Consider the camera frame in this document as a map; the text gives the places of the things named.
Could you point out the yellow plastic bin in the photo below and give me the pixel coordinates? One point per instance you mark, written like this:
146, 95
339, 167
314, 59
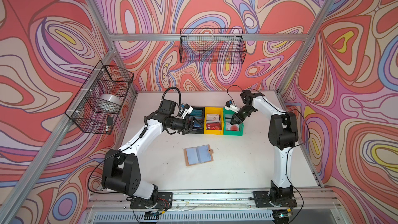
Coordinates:
213, 114

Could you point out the black plastic bin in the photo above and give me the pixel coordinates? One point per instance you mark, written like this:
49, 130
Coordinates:
203, 123

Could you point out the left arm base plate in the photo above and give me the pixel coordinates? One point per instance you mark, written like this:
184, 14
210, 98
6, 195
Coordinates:
160, 201

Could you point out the left wire basket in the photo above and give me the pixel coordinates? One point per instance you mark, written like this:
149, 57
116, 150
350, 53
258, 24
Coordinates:
90, 113

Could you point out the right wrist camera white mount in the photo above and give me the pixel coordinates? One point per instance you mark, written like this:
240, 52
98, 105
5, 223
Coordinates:
230, 106

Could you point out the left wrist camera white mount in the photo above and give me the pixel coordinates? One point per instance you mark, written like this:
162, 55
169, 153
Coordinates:
186, 110

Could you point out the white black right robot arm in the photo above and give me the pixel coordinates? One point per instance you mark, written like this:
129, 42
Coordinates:
282, 133

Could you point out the aluminium rail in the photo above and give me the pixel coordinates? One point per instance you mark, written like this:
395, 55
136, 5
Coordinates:
234, 206

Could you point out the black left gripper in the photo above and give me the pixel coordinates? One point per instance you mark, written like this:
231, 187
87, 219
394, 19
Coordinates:
189, 124

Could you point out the teal card in black bin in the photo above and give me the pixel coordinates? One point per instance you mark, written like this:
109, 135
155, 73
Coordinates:
197, 112

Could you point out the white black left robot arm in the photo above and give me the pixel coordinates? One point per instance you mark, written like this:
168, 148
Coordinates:
122, 171

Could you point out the green plastic bin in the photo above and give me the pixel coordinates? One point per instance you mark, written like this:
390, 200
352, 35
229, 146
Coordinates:
227, 118

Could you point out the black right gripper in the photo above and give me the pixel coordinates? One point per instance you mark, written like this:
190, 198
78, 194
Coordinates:
238, 118

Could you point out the wire basket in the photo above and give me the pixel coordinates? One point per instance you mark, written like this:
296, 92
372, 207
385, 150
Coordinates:
212, 45
90, 113

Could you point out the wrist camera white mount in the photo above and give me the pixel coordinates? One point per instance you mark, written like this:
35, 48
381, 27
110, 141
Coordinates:
230, 106
186, 110

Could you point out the tan card holder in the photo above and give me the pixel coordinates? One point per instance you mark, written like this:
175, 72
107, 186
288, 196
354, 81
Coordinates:
198, 155

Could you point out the white tape roll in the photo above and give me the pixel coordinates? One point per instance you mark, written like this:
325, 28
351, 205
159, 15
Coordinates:
111, 98

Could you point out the back wire basket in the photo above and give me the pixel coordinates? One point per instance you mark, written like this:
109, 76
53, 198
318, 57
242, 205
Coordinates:
212, 45

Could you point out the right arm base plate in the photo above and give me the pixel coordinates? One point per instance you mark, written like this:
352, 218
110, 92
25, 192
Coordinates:
279, 198

